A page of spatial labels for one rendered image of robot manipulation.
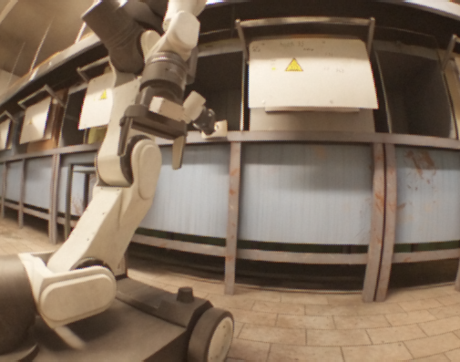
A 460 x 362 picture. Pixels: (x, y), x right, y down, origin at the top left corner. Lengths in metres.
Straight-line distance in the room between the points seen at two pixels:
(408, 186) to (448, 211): 0.32
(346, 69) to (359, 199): 0.64
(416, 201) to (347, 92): 0.67
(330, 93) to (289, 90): 0.19
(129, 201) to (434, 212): 1.40
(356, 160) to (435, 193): 0.52
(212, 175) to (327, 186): 0.61
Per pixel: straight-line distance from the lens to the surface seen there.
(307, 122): 1.18
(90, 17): 0.70
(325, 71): 1.17
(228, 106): 1.96
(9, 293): 0.49
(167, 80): 0.42
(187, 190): 1.31
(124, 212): 0.59
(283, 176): 1.18
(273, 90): 1.11
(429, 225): 1.41
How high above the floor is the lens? 0.50
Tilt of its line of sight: 5 degrees up
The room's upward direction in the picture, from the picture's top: 3 degrees clockwise
